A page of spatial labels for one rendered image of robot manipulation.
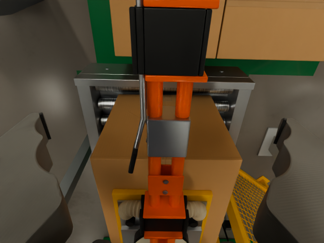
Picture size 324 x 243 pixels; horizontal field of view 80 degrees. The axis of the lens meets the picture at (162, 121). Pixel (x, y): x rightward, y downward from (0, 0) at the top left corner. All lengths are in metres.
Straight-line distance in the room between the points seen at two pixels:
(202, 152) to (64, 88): 1.25
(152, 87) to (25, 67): 1.46
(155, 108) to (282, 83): 1.45
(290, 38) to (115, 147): 0.74
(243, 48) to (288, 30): 0.16
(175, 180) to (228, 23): 0.62
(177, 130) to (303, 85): 1.53
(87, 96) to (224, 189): 0.62
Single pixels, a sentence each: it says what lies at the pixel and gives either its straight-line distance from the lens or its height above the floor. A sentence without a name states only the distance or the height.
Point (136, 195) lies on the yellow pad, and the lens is 0.60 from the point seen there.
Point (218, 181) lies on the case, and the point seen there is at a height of 0.95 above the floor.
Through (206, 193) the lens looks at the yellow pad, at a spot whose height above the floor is 0.96.
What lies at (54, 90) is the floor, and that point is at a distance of 1.65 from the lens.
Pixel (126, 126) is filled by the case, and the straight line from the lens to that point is 0.64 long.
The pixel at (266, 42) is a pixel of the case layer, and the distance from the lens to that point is 0.88.
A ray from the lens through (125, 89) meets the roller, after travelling 0.86.
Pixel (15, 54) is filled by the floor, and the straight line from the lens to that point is 1.67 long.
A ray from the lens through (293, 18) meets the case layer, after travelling 0.91.
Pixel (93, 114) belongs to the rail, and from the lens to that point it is 0.90.
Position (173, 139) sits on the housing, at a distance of 0.29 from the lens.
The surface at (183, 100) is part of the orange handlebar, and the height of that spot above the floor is 1.09.
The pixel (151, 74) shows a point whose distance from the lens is 0.23.
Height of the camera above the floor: 1.32
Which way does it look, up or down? 57 degrees down
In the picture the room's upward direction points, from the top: 180 degrees counter-clockwise
